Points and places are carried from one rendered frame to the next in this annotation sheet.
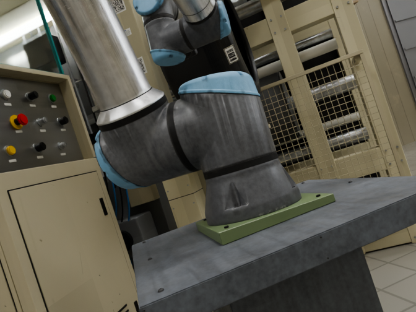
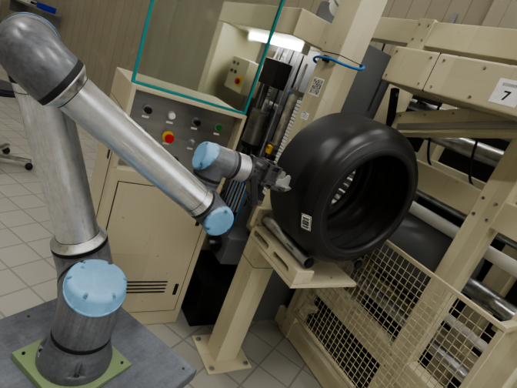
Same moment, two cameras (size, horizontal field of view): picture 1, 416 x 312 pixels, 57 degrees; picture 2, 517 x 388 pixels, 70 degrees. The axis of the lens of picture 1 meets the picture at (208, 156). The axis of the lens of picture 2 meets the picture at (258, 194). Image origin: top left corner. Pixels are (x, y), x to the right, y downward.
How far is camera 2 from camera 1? 1.12 m
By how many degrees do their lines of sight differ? 40
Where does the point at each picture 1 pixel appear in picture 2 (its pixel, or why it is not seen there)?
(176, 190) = (248, 253)
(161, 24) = not seen: hidden behind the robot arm
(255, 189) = (45, 356)
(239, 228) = (18, 362)
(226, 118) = (59, 310)
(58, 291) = (115, 249)
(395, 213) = not seen: outside the picture
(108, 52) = (51, 212)
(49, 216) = (140, 207)
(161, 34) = not seen: hidden behind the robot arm
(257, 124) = (72, 331)
